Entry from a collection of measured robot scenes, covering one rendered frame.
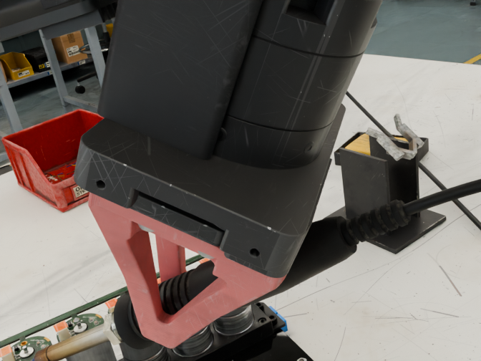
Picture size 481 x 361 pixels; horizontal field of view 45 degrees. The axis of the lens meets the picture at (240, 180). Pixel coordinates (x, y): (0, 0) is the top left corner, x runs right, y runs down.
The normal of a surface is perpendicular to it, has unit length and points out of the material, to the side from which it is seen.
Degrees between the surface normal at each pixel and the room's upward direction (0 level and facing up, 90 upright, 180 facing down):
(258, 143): 100
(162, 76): 90
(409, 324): 0
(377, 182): 90
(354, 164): 90
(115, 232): 108
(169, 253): 86
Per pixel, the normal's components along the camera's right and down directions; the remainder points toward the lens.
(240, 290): -0.36, 0.71
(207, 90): -0.27, 0.46
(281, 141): 0.34, 0.60
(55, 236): -0.17, -0.89
